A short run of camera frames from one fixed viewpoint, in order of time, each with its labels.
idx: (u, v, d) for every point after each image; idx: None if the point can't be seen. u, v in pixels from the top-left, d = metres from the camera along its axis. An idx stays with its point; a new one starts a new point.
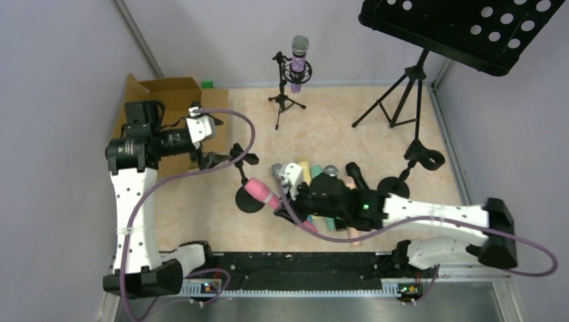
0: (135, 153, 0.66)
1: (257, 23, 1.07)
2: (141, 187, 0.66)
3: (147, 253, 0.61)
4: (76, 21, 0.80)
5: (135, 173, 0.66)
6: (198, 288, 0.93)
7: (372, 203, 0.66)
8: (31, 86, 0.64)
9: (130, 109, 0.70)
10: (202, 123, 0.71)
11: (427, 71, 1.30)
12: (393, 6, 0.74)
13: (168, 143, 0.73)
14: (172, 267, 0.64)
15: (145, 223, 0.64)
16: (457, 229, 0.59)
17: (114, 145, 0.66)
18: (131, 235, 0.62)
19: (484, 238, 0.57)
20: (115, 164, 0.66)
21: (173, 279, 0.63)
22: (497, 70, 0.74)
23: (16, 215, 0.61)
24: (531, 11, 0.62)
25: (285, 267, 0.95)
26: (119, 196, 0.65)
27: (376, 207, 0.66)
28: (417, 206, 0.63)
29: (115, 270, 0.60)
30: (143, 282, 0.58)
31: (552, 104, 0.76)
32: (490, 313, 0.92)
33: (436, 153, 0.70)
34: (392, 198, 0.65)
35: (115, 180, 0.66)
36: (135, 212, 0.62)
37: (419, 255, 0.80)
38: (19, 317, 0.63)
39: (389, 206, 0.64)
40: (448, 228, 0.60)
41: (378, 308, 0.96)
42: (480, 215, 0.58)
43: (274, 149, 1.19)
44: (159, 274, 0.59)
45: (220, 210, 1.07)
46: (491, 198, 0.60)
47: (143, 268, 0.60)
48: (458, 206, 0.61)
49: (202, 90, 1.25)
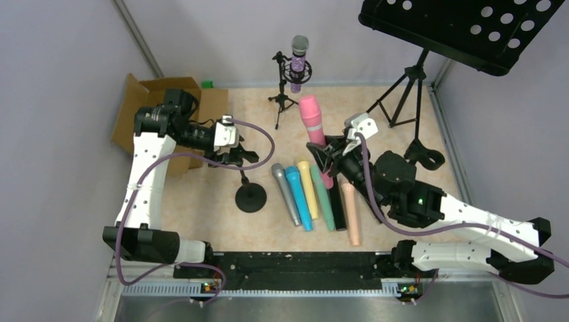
0: (160, 121, 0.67)
1: (257, 22, 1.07)
2: (158, 151, 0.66)
3: (149, 214, 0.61)
4: (76, 22, 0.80)
5: (155, 137, 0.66)
6: (198, 288, 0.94)
7: (426, 198, 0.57)
8: (30, 86, 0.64)
9: (170, 92, 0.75)
10: (229, 131, 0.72)
11: (427, 71, 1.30)
12: (393, 5, 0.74)
13: (192, 135, 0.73)
14: (168, 239, 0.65)
15: (154, 184, 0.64)
16: (508, 244, 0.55)
17: (143, 111, 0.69)
18: (138, 192, 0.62)
19: (532, 257, 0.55)
20: (140, 127, 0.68)
21: (167, 248, 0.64)
22: (497, 70, 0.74)
23: (16, 215, 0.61)
24: (531, 10, 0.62)
25: (285, 266, 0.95)
26: (137, 155, 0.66)
27: (429, 204, 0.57)
28: (473, 212, 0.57)
29: (115, 223, 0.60)
30: (140, 239, 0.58)
31: (552, 104, 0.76)
32: (491, 314, 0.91)
33: (436, 153, 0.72)
34: (447, 199, 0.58)
35: (137, 141, 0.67)
36: (149, 172, 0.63)
37: (424, 259, 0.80)
38: (18, 317, 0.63)
39: (445, 206, 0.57)
40: (500, 241, 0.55)
41: (378, 308, 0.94)
42: (533, 233, 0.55)
43: (274, 149, 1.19)
44: (156, 234, 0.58)
45: (220, 210, 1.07)
46: (545, 219, 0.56)
47: (141, 226, 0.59)
48: (511, 221, 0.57)
49: (202, 90, 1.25)
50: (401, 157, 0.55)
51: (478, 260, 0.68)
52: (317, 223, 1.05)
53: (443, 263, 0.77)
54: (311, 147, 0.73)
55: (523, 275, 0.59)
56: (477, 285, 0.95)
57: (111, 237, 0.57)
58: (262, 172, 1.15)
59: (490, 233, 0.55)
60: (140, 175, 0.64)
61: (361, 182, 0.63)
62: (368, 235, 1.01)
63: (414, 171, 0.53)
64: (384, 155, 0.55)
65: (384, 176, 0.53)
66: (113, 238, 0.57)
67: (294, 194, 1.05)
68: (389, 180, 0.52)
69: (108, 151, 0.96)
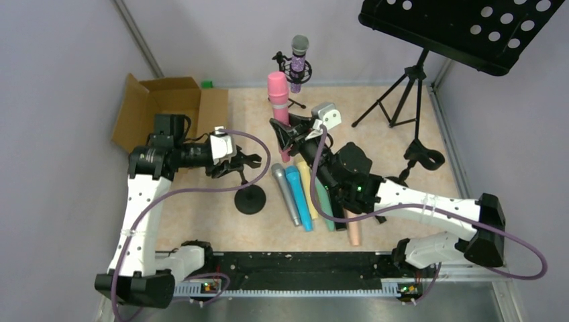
0: (153, 161, 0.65)
1: (257, 22, 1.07)
2: (152, 193, 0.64)
3: (143, 259, 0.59)
4: (76, 22, 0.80)
5: (149, 180, 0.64)
6: (198, 288, 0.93)
7: (366, 186, 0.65)
8: (30, 85, 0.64)
9: (158, 120, 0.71)
10: (226, 142, 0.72)
11: (427, 70, 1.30)
12: (392, 5, 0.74)
13: (189, 155, 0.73)
14: (165, 282, 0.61)
15: (148, 228, 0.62)
16: (446, 221, 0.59)
17: (137, 151, 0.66)
18: (131, 238, 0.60)
19: (472, 232, 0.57)
20: (134, 168, 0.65)
21: (163, 294, 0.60)
22: (497, 70, 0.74)
23: (16, 215, 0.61)
24: (531, 10, 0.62)
25: (285, 266, 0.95)
26: (131, 198, 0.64)
27: (370, 190, 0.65)
28: (410, 193, 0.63)
29: (109, 270, 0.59)
30: (133, 288, 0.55)
31: (552, 104, 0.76)
32: (491, 314, 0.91)
33: (436, 153, 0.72)
34: (386, 184, 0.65)
35: (131, 184, 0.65)
36: (142, 217, 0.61)
37: (414, 253, 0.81)
38: (19, 317, 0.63)
39: (383, 190, 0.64)
40: (438, 219, 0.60)
41: (378, 308, 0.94)
42: (473, 209, 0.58)
43: (274, 149, 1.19)
44: (149, 282, 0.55)
45: (220, 210, 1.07)
46: (486, 194, 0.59)
47: (135, 274, 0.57)
48: (451, 198, 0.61)
49: (202, 90, 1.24)
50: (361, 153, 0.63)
51: (450, 247, 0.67)
52: (318, 223, 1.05)
53: (430, 257, 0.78)
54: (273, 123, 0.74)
55: (482, 255, 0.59)
56: (477, 285, 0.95)
57: (104, 285, 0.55)
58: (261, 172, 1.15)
59: (425, 210, 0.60)
60: (134, 219, 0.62)
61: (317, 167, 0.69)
62: (368, 235, 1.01)
63: (368, 164, 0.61)
64: (347, 148, 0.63)
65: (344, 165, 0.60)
66: (105, 286, 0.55)
67: (293, 194, 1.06)
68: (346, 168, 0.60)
69: (108, 151, 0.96)
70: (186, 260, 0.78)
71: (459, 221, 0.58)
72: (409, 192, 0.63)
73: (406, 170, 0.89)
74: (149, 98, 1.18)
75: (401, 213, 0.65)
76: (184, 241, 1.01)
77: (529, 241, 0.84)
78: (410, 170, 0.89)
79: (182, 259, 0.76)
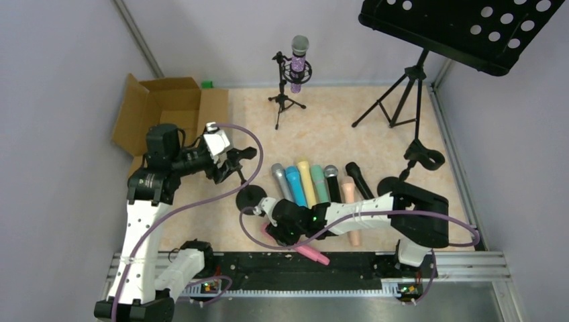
0: (153, 186, 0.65)
1: (257, 23, 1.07)
2: (151, 220, 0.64)
3: (143, 288, 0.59)
4: (77, 22, 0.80)
5: (148, 206, 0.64)
6: (198, 288, 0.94)
7: (319, 215, 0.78)
8: (31, 85, 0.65)
9: (149, 141, 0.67)
10: (221, 136, 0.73)
11: (427, 70, 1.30)
12: (393, 5, 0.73)
13: (187, 162, 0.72)
14: (163, 305, 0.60)
15: (147, 254, 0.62)
16: (372, 219, 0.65)
17: (136, 176, 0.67)
18: (131, 265, 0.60)
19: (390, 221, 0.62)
20: (133, 193, 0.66)
21: (163, 316, 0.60)
22: (497, 70, 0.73)
23: (15, 217, 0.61)
24: (531, 10, 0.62)
25: (285, 266, 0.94)
26: (130, 225, 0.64)
27: (321, 217, 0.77)
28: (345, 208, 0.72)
29: (108, 298, 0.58)
30: (132, 316, 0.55)
31: (552, 104, 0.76)
32: (491, 314, 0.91)
33: (436, 153, 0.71)
34: (331, 207, 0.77)
35: (130, 209, 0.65)
36: (142, 243, 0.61)
37: (402, 251, 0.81)
38: (19, 317, 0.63)
39: (328, 213, 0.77)
40: (368, 219, 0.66)
41: (378, 308, 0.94)
42: (387, 200, 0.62)
43: (274, 149, 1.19)
44: (149, 309, 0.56)
45: (220, 210, 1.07)
46: (398, 183, 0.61)
47: (134, 301, 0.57)
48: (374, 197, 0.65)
49: (202, 90, 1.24)
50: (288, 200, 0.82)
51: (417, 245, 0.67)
52: None
53: (419, 254, 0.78)
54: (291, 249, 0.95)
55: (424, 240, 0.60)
56: (476, 284, 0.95)
57: (104, 314, 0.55)
58: (261, 172, 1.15)
59: (355, 217, 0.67)
60: (133, 246, 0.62)
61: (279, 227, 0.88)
62: (368, 235, 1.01)
63: (288, 205, 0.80)
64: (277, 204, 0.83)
65: (278, 214, 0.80)
66: (105, 314, 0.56)
67: (293, 194, 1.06)
68: (275, 215, 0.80)
69: (108, 151, 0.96)
70: (186, 272, 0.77)
71: (378, 215, 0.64)
72: (343, 207, 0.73)
73: (406, 171, 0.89)
74: (149, 98, 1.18)
75: (352, 226, 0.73)
76: (184, 241, 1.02)
77: (530, 241, 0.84)
78: (410, 170, 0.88)
79: (182, 272, 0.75)
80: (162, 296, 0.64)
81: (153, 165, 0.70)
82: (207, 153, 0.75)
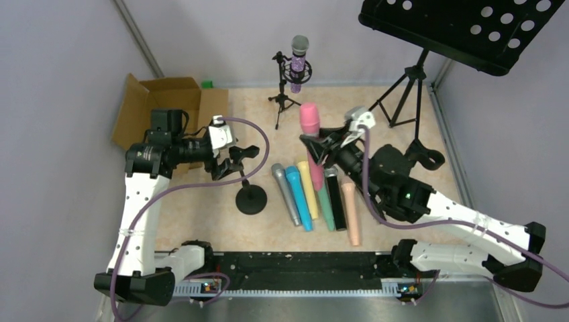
0: (151, 159, 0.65)
1: (257, 23, 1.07)
2: (151, 192, 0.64)
3: (142, 259, 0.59)
4: (76, 21, 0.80)
5: (147, 178, 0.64)
6: (198, 288, 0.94)
7: (415, 192, 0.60)
8: (31, 84, 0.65)
9: (154, 116, 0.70)
10: (224, 131, 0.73)
11: (427, 70, 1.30)
12: (393, 5, 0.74)
13: (188, 149, 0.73)
14: (163, 278, 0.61)
15: (147, 227, 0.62)
16: (495, 243, 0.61)
17: (135, 149, 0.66)
18: (130, 238, 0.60)
19: (520, 259, 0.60)
20: (131, 166, 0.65)
21: (163, 290, 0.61)
22: (497, 70, 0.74)
23: (15, 217, 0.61)
24: (531, 10, 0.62)
25: (285, 266, 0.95)
26: (128, 197, 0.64)
27: (417, 198, 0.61)
28: (460, 210, 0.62)
29: (108, 270, 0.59)
30: (133, 287, 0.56)
31: (553, 104, 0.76)
32: (491, 314, 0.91)
33: (436, 153, 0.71)
34: (436, 196, 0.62)
35: (128, 183, 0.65)
36: (141, 215, 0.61)
37: (423, 256, 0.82)
38: (19, 317, 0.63)
39: (433, 202, 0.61)
40: (487, 241, 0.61)
41: (378, 308, 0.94)
42: (523, 236, 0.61)
43: (274, 149, 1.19)
44: (149, 281, 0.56)
45: (221, 210, 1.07)
46: (537, 223, 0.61)
47: (134, 273, 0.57)
48: (501, 223, 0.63)
49: (202, 90, 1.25)
50: (398, 154, 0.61)
51: (474, 262, 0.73)
52: (317, 223, 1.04)
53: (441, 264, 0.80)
54: (305, 139, 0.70)
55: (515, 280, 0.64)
56: (476, 284, 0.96)
57: (103, 285, 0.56)
58: (261, 172, 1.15)
59: (476, 231, 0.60)
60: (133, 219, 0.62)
61: (357, 173, 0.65)
62: (368, 235, 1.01)
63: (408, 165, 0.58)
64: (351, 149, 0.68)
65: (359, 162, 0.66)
66: (104, 286, 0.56)
67: (293, 194, 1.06)
68: (388, 172, 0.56)
69: (107, 151, 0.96)
70: (187, 261, 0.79)
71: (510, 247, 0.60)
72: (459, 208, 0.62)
73: None
74: (149, 98, 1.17)
75: (447, 227, 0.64)
76: (184, 241, 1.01)
77: None
78: None
79: (182, 259, 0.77)
80: (164, 270, 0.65)
81: (152, 141, 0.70)
82: (209, 144, 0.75)
